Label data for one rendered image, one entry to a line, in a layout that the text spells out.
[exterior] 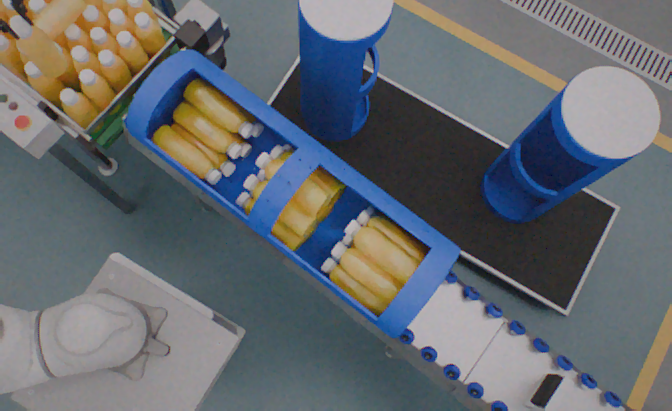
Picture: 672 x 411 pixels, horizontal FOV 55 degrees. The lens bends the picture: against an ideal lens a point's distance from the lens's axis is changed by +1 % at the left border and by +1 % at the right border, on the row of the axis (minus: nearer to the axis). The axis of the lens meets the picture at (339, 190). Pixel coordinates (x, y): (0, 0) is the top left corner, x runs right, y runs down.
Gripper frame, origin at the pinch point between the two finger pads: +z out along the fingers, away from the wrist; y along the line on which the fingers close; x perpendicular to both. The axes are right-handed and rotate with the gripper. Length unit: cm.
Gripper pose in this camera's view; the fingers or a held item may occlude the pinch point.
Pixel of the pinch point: (15, 21)
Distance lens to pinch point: 168.6
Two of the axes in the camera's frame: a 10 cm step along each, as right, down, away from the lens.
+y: 6.1, -7.6, 2.3
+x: -7.9, -6.0, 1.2
